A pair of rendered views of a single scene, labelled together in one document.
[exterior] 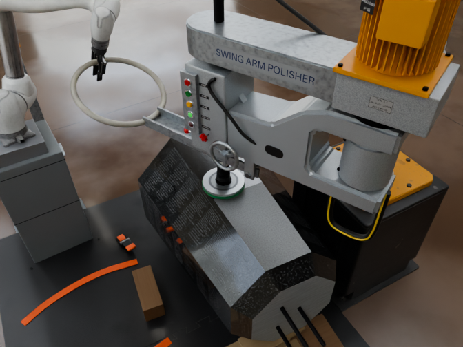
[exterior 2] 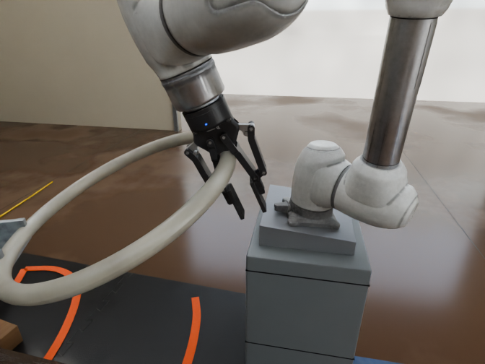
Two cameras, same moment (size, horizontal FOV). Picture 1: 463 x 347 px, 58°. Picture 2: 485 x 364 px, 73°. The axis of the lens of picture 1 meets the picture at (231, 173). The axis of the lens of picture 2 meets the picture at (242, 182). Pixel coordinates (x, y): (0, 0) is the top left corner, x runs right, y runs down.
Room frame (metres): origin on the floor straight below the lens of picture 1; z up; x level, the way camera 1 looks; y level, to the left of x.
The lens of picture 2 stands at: (2.49, 0.32, 1.47)
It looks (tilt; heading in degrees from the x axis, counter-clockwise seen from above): 24 degrees down; 133
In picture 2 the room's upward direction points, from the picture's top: straight up
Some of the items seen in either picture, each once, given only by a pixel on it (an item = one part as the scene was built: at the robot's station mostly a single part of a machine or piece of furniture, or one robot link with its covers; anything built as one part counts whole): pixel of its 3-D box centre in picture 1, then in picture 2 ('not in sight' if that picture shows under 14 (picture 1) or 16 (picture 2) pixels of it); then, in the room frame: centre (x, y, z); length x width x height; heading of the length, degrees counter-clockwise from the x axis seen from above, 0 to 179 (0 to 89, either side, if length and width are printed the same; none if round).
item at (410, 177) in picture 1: (371, 168); not in sight; (1.75, -0.78, 0.76); 0.49 x 0.49 x 0.05; 28
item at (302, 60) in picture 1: (300, 64); not in sight; (1.34, -0.25, 1.61); 0.96 x 0.25 x 0.17; 55
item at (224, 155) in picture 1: (228, 151); not in sight; (1.38, 0.01, 1.20); 0.15 x 0.10 x 0.15; 55
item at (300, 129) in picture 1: (300, 141); not in sight; (1.31, -0.27, 1.30); 0.74 x 0.23 x 0.49; 55
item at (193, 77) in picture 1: (191, 102); not in sight; (1.49, 0.16, 1.37); 0.08 x 0.03 x 0.28; 55
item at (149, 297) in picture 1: (148, 292); not in sight; (1.41, 0.51, 0.07); 0.30 x 0.12 x 0.12; 22
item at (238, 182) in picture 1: (223, 181); not in sight; (1.55, 0.04, 0.87); 0.21 x 0.21 x 0.01
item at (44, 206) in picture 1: (40, 193); (299, 309); (1.95, 1.26, 0.40); 0.50 x 0.50 x 0.80; 32
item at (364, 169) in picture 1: (368, 155); not in sight; (1.17, -0.50, 1.34); 0.19 x 0.19 x 0.20
